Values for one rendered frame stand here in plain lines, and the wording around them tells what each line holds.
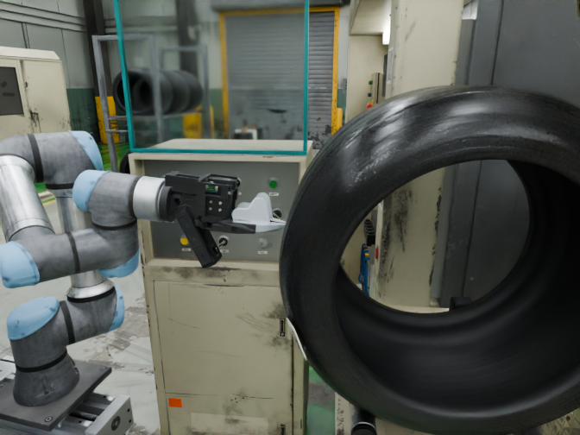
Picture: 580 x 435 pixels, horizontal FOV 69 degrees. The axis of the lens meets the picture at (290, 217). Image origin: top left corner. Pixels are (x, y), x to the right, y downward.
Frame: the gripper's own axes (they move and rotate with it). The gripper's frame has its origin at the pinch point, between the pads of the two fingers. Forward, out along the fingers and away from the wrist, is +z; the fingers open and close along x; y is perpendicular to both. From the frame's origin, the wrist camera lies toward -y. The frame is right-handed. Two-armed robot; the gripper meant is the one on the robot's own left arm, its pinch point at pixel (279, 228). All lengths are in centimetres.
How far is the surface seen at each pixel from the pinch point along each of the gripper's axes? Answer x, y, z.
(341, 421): -2.9, -35.5, 15.9
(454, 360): 10.9, -27.6, 38.9
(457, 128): -11.9, 20.7, 22.2
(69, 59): 948, 24, -635
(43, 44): 877, 48, -650
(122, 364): 119, -133, -89
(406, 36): 26.5, 35.5, 19.3
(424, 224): 26.9, -3.6, 30.9
